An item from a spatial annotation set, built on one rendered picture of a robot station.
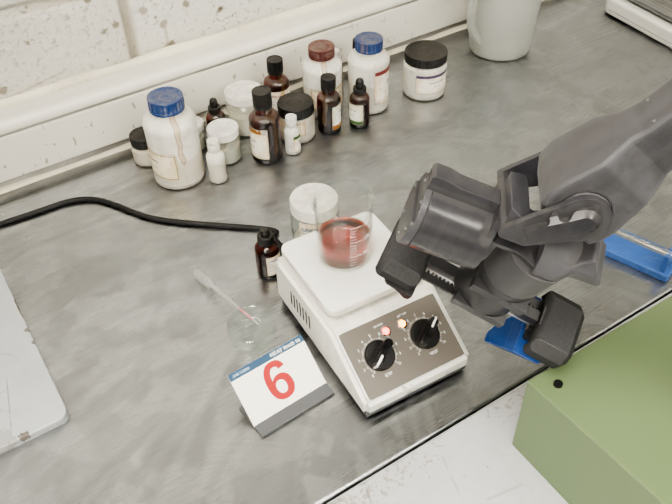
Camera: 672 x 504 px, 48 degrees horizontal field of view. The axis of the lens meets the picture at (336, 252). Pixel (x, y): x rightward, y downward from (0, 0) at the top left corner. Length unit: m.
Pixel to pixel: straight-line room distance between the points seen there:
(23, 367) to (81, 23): 0.48
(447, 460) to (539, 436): 0.09
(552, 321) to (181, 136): 0.56
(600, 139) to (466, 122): 0.66
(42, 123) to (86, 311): 0.30
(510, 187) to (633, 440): 0.25
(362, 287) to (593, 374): 0.24
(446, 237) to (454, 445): 0.29
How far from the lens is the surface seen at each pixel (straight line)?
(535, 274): 0.57
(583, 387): 0.72
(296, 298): 0.84
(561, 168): 0.54
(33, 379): 0.88
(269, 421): 0.80
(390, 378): 0.79
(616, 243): 1.01
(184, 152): 1.05
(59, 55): 1.13
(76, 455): 0.82
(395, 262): 0.65
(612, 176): 0.53
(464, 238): 0.56
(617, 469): 0.69
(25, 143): 1.13
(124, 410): 0.84
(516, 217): 0.55
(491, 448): 0.79
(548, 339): 0.69
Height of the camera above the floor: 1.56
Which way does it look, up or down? 44 degrees down
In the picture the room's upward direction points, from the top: 2 degrees counter-clockwise
